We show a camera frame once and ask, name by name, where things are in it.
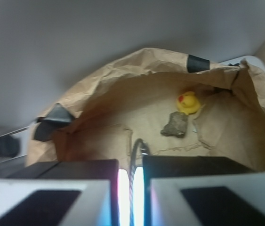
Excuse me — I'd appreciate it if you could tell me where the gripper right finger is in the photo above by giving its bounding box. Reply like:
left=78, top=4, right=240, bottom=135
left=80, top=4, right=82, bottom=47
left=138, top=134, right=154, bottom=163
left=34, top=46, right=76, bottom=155
left=143, top=156, right=265, bottom=226

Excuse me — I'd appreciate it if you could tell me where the brown paper bag bin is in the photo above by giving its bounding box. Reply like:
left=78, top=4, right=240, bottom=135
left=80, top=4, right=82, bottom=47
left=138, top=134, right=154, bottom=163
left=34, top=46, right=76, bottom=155
left=26, top=48, right=265, bottom=171

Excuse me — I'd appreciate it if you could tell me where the yellow rubber duck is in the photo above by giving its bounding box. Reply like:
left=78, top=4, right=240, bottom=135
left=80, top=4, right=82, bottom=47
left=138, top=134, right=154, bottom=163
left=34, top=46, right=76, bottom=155
left=176, top=91, right=201, bottom=115

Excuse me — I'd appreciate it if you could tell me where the silver key bunch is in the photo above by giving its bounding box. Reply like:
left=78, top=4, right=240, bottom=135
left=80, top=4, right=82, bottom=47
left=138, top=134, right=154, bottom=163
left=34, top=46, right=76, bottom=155
left=128, top=138, right=151, bottom=226

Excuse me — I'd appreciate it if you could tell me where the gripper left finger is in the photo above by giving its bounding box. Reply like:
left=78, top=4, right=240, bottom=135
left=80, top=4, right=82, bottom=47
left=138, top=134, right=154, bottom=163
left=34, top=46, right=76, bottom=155
left=0, top=159, right=120, bottom=226

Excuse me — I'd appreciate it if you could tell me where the brown rock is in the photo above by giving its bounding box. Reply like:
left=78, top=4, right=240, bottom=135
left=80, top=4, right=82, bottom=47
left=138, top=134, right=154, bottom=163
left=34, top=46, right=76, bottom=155
left=160, top=112, right=188, bottom=138

